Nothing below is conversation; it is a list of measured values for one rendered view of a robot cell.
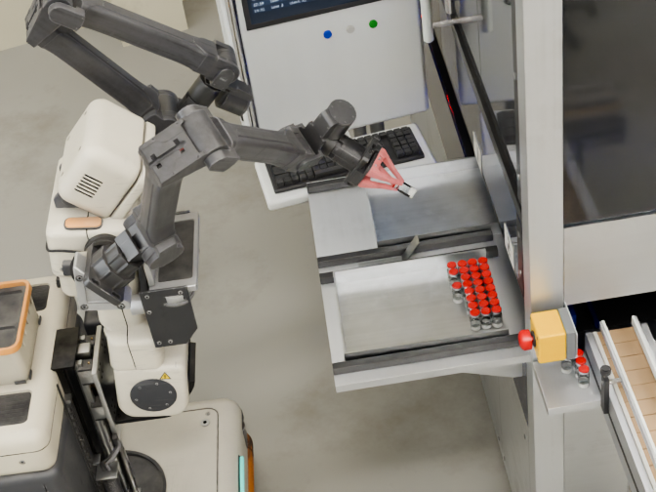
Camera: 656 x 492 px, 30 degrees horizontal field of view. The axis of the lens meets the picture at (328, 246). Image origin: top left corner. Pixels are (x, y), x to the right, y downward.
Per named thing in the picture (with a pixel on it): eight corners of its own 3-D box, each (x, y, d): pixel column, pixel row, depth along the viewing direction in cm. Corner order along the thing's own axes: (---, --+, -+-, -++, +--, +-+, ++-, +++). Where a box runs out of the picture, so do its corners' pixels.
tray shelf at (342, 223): (498, 158, 303) (498, 151, 302) (569, 355, 249) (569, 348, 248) (307, 188, 303) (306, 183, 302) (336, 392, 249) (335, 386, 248)
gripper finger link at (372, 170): (401, 189, 239) (361, 164, 238) (387, 207, 244) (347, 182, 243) (413, 165, 242) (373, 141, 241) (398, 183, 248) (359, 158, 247)
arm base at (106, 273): (88, 244, 240) (82, 284, 231) (114, 221, 237) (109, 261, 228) (122, 266, 245) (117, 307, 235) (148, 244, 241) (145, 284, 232)
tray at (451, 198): (502, 163, 298) (502, 151, 296) (526, 229, 278) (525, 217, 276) (364, 185, 298) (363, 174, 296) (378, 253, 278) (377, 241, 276)
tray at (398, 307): (485, 260, 272) (485, 248, 269) (509, 341, 252) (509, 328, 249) (334, 283, 272) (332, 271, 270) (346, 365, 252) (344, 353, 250)
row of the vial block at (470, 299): (467, 274, 269) (466, 259, 266) (481, 330, 255) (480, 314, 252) (457, 275, 269) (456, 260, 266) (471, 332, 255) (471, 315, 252)
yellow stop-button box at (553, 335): (566, 333, 240) (566, 307, 236) (576, 358, 235) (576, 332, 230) (528, 339, 240) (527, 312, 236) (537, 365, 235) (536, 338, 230)
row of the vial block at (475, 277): (477, 272, 269) (476, 257, 266) (492, 329, 255) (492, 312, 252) (467, 274, 269) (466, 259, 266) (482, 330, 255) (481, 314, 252)
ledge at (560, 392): (600, 357, 248) (600, 350, 246) (619, 404, 238) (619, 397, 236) (532, 368, 248) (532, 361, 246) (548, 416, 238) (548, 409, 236)
